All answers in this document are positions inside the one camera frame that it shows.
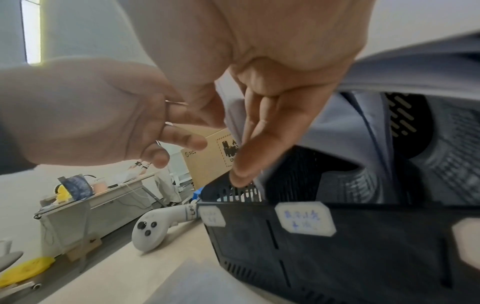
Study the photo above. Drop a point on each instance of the person's right hand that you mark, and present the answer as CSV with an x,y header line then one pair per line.
x,y
281,44

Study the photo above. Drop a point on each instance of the person's left hand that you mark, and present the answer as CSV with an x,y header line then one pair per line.
x,y
82,112

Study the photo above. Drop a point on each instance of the black mesh file organizer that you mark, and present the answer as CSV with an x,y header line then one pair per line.
x,y
337,252

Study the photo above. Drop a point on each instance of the blue patterned bag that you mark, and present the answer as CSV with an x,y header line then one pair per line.
x,y
77,187

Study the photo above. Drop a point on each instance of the pink cup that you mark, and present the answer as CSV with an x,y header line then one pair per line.
x,y
100,186

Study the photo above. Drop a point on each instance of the small yellow object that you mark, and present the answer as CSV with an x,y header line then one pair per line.
x,y
63,194

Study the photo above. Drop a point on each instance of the grey office table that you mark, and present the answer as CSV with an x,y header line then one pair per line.
x,y
93,216

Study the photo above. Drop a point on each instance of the flat cardboard box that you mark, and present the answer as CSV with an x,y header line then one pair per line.
x,y
202,166

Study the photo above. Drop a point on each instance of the brown cardboard piece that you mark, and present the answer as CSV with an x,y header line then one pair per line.
x,y
84,249

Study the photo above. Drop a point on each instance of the white handheld controller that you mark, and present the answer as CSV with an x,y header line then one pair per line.
x,y
150,234

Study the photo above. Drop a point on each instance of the yellow disc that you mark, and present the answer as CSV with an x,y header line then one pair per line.
x,y
26,268

